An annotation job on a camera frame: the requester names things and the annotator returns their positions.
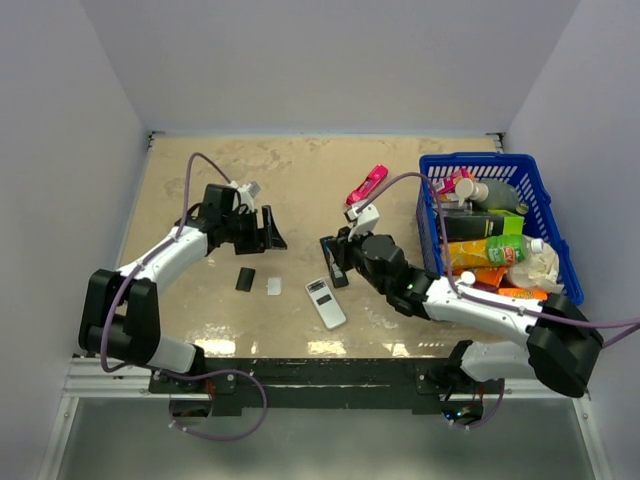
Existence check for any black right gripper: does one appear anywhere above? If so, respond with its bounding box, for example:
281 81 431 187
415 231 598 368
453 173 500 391
328 223 390 295

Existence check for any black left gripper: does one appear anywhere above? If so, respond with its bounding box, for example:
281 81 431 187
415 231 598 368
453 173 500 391
222 205 286 255

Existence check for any black remote control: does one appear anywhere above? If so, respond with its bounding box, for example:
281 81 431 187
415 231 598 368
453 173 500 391
319 236 349 289

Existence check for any white battery cover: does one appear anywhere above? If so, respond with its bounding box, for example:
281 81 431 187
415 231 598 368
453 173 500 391
267 277 282 296

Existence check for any black battery cover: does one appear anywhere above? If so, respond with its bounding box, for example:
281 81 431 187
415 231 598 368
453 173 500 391
235 267 256 292

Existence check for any white remote control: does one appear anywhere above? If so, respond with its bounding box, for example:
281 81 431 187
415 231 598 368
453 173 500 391
305 279 347 330

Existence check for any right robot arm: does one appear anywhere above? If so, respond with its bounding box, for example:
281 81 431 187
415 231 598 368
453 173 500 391
324 227 604 398

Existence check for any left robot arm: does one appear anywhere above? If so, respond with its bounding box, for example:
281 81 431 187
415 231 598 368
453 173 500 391
78 182 287 392

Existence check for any black green carton box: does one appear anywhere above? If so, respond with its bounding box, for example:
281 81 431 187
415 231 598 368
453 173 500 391
444 210 524 241

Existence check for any pink snack box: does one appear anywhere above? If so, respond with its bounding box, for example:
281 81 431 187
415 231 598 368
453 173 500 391
434 167 476 194

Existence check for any small white cap bottle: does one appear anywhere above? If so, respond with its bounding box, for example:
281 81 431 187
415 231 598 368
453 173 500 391
459 271 476 286

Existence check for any orange snack packet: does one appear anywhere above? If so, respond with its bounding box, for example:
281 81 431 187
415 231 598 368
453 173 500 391
474 267 548 300

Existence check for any orange juice bottle green label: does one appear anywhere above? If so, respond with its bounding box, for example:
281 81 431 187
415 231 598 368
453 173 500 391
441 234 545 270

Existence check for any grey bottle beige cap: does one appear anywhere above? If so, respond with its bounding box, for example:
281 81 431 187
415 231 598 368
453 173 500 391
454 178 529 215

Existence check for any blue plastic basket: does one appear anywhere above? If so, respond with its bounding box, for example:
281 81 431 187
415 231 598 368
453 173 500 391
415 152 585 307

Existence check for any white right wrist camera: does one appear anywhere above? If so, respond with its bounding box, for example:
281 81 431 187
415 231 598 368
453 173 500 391
344 201 380 242

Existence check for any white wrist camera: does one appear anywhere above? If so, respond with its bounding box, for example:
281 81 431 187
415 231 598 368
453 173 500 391
344 201 380 242
228 181 261 211

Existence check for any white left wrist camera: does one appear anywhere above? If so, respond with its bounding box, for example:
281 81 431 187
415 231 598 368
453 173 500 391
228 181 261 211

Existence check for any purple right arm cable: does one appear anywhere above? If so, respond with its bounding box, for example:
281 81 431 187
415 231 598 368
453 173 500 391
352 171 640 349

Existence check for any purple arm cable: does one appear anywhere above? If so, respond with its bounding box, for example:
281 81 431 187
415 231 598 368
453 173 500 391
352 171 640 349
99 151 268 441

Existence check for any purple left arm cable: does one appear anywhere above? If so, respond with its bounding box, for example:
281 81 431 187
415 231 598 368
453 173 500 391
99 151 268 441

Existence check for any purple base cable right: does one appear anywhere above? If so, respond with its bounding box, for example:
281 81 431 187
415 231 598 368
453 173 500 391
448 379 506 431

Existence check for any aluminium frame rail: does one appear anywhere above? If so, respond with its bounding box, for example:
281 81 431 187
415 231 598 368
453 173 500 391
63 358 564 400

